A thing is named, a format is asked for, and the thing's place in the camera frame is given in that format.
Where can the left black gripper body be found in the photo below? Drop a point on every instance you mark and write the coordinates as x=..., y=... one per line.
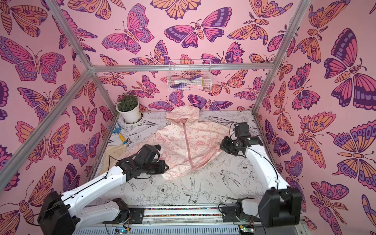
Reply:
x=154, y=167

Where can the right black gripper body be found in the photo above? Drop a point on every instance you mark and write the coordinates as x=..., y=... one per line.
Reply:
x=228, y=146

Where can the pink printed kids jacket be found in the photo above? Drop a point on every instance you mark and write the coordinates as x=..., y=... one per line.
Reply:
x=187, y=143

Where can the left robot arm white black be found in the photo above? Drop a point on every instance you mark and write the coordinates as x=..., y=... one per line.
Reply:
x=66, y=213

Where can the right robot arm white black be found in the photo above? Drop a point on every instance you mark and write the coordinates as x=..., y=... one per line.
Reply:
x=280, y=204

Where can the beige work glove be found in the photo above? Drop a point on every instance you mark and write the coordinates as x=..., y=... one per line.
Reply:
x=112, y=154

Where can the blue yellow garden rake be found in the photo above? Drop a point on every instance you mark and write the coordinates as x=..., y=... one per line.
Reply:
x=116, y=128

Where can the potted green plant white pot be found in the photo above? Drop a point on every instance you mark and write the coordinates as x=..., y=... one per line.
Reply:
x=128, y=107

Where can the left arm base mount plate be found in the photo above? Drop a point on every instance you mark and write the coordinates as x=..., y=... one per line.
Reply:
x=132, y=216

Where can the aluminium front rail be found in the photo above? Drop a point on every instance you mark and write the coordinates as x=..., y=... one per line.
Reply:
x=185, y=220

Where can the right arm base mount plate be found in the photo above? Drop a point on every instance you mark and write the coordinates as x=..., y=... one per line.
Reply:
x=230, y=214

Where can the white wire basket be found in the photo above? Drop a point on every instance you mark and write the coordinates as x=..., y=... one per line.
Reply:
x=190, y=74

